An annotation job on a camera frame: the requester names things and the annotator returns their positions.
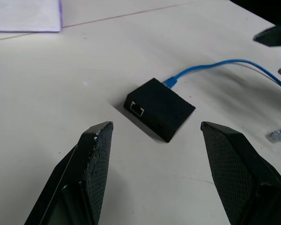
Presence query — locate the black box with port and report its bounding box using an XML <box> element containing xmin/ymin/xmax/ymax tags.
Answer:
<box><xmin>123</xmin><ymin>77</ymin><xmax>196</xmax><ymax>143</ymax></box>

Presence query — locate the blue Ethernet cable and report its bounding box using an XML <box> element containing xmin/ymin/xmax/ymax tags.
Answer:
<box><xmin>163</xmin><ymin>58</ymin><xmax>281</xmax><ymax>144</ymax></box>

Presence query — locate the white sheet with purple edge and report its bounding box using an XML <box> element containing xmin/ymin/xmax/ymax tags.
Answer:
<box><xmin>0</xmin><ymin>0</ymin><xmax>63</xmax><ymax>33</ymax></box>

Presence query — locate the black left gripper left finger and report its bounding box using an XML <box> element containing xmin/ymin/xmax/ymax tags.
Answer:
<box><xmin>24</xmin><ymin>121</ymin><xmax>114</xmax><ymax>225</ymax></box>

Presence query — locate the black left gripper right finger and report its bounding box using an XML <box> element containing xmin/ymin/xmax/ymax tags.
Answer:
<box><xmin>200</xmin><ymin>121</ymin><xmax>281</xmax><ymax>225</ymax></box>

